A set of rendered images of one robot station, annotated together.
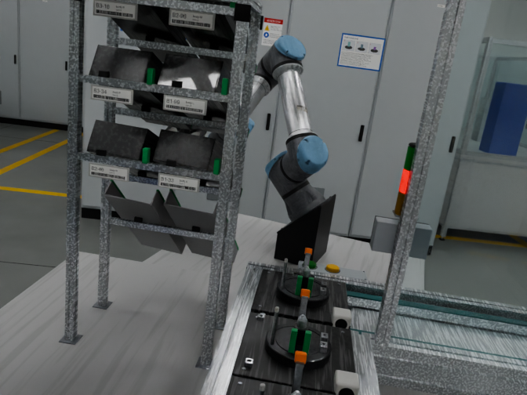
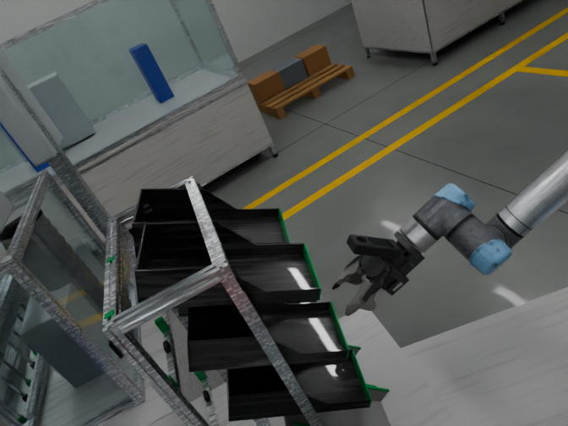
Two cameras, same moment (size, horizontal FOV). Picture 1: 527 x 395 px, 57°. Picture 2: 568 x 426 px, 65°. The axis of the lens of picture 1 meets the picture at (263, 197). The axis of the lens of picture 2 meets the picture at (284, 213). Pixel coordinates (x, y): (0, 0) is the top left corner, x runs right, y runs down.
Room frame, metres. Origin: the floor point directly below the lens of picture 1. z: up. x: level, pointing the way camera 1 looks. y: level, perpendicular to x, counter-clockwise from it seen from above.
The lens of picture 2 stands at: (1.14, -0.46, 2.01)
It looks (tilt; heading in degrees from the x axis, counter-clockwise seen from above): 32 degrees down; 79
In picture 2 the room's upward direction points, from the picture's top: 25 degrees counter-clockwise
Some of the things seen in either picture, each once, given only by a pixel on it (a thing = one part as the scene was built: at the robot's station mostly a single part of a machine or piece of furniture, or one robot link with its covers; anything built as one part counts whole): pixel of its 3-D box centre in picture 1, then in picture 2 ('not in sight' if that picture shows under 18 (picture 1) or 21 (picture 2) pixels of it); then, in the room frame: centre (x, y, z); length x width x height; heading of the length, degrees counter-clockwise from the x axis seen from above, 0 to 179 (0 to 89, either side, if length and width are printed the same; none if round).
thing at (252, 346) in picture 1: (300, 331); not in sight; (0.89, -0.11, 1.01); 0.24 x 0.24 x 0.13; 85
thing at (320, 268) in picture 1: (330, 278); not in sight; (1.36, -0.24, 0.93); 0.21 x 0.07 x 0.06; 85
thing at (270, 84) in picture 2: not in sight; (298, 79); (3.16, 5.13, 0.20); 1.20 x 0.80 x 0.41; 4
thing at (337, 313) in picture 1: (340, 319); not in sight; (1.04, -0.22, 0.97); 0.05 x 0.05 x 0.04; 85
